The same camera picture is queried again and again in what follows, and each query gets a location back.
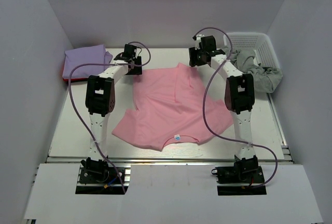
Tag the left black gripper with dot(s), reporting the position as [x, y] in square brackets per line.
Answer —
[136, 66]

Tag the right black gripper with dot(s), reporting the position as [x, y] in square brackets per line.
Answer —
[195, 58]

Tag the pink t shirt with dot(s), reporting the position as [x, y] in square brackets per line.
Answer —
[169, 107]

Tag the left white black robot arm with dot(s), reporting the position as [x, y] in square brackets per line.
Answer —
[100, 96]

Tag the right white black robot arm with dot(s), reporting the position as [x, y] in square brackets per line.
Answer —
[239, 96]

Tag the folded purple t shirt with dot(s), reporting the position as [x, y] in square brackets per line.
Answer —
[93, 54]

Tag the folded red t shirt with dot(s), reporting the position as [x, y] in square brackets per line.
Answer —
[78, 75]

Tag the white plastic basket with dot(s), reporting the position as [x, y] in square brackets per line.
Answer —
[259, 42]

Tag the grey crumpled t shirt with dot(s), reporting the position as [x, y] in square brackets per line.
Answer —
[265, 78]

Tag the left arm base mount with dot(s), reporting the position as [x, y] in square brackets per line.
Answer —
[100, 178]

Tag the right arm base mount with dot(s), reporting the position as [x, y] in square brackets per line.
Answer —
[240, 179]

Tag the aluminium table rail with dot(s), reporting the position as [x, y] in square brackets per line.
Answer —
[71, 140]

